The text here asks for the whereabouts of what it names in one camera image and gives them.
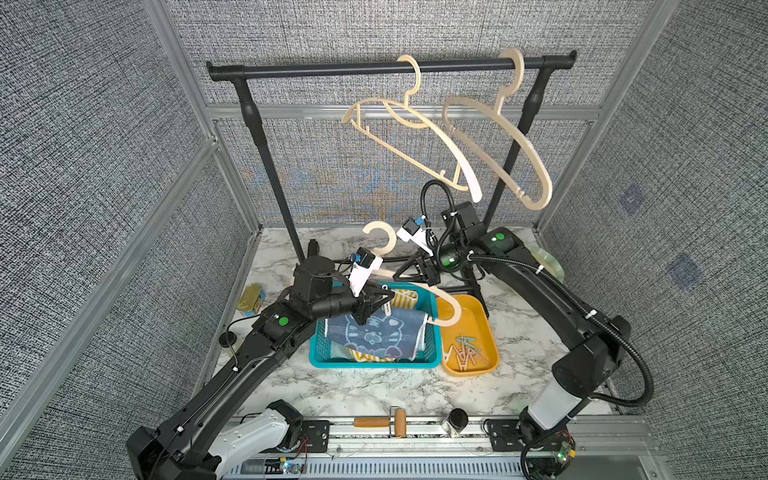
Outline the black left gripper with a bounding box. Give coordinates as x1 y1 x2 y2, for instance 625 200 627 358
310 281 394 327

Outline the beige hanger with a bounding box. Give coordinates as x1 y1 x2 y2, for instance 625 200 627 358
342 54 483 203
362 221 462 327
442 47 554 212

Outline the yellow striped towel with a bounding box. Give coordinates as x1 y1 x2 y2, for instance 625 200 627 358
345 289 425 363

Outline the dark blue hello towel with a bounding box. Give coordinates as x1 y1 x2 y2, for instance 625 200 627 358
324 307 432 360

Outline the mint green clothespin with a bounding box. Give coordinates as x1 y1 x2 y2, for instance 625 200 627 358
456 336 476 349

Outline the salmon clothespin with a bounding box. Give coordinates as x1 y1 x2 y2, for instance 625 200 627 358
450 344 468 362

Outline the pink clothespin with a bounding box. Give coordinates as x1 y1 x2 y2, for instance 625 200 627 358
467 349 489 364

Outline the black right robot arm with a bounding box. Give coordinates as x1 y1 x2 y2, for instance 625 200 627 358
397 202 653 430

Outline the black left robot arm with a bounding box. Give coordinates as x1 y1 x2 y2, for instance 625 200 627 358
126 256 394 479

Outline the teal plastic basket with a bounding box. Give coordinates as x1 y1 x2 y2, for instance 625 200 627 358
309 282 442 369

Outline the yellow plastic tray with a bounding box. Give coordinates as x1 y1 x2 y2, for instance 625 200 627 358
440 294 500 377

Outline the pale green wavy plate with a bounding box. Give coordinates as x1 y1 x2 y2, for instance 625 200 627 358
527 243 565 282

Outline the green tin can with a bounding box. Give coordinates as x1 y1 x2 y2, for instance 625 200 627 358
236 284 266 316

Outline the small black lidded jar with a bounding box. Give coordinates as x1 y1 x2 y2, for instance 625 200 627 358
441 408 469 438

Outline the black round lid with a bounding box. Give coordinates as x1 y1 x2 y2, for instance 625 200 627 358
218 331 238 349

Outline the black clothes rack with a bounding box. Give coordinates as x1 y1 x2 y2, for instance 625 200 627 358
206 50 578 319

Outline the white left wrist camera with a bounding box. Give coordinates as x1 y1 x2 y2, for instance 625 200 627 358
348 247 383 297

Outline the wooden handle roller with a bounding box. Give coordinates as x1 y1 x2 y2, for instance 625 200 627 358
353 406 407 438

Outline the white right arm base mount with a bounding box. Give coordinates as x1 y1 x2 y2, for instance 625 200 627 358
518 378 585 445

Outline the black corrugated cable conduit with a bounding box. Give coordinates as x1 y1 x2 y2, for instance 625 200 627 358
419 179 655 409

